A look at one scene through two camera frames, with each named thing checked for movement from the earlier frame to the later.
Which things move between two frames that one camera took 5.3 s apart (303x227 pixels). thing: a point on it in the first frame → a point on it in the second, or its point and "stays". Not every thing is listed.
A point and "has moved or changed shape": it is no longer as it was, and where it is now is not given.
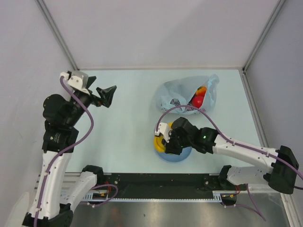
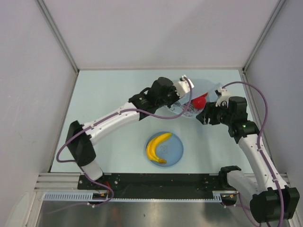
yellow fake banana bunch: [158, 145] → [151, 148]
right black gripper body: [176, 144] → [218, 114]
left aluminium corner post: [67, 48] stays
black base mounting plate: [160, 186] stays
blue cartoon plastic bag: [181, 91] has moved or changed shape
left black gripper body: [86, 99] → [172, 96]
